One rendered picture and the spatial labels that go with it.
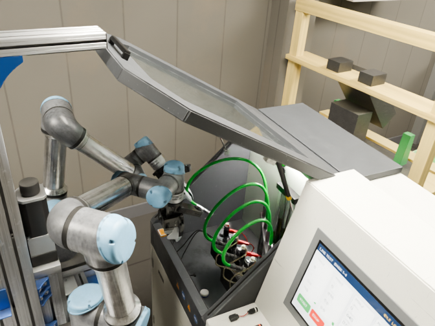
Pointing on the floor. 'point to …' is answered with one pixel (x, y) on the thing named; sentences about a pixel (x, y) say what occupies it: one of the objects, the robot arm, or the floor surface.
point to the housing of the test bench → (351, 156)
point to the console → (356, 245)
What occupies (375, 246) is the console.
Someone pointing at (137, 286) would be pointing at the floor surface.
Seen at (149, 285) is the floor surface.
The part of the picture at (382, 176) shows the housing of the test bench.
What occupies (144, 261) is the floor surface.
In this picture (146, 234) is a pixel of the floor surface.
